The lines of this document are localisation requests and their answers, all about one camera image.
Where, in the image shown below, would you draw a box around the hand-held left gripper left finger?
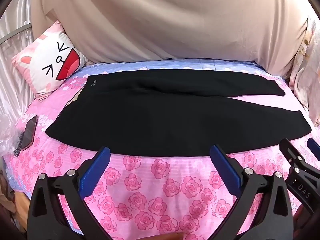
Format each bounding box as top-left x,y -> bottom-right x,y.
27,146 -> 118,240

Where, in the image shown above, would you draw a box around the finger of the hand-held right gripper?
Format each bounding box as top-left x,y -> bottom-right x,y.
307,138 -> 320,157
279,138 -> 304,167

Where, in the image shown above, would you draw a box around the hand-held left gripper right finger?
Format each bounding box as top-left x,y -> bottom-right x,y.
209,144 -> 294,240

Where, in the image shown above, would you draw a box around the black pants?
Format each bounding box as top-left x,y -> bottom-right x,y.
46,69 -> 312,157

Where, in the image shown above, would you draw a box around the pink rose print bedsheet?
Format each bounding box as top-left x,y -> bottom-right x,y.
2,59 -> 320,240

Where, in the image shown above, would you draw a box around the pale floral quilt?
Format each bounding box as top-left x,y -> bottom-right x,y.
287,15 -> 320,128

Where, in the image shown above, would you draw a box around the dark smartphone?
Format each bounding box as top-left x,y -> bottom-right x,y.
21,115 -> 39,151

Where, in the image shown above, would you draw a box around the small black object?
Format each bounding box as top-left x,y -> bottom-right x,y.
13,132 -> 25,157

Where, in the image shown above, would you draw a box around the clear plastic bag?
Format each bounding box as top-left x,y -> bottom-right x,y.
0,113 -> 18,156

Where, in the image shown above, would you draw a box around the silver satin curtain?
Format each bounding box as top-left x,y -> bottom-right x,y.
0,0 -> 38,122

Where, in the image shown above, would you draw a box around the cat face pillow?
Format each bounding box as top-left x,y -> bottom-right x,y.
11,21 -> 89,102

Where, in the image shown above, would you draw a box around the beige blanket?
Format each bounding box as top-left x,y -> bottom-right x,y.
30,0 -> 311,78

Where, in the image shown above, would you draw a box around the metal rail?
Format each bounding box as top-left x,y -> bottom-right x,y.
0,22 -> 32,46

